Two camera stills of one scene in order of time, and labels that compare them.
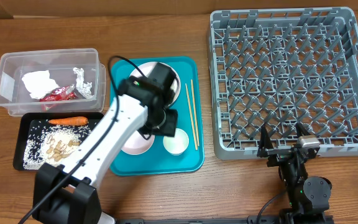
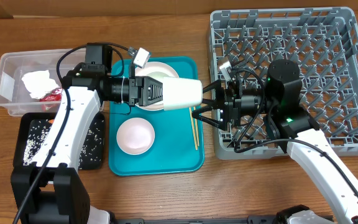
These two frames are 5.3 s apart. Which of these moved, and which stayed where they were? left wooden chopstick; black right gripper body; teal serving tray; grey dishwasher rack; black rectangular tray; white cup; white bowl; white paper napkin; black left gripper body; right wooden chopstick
Moved: white cup; black right gripper body; black left gripper body
Stayed: teal serving tray; grey dishwasher rack; white bowl; black rectangular tray; left wooden chopstick; right wooden chopstick; white paper napkin
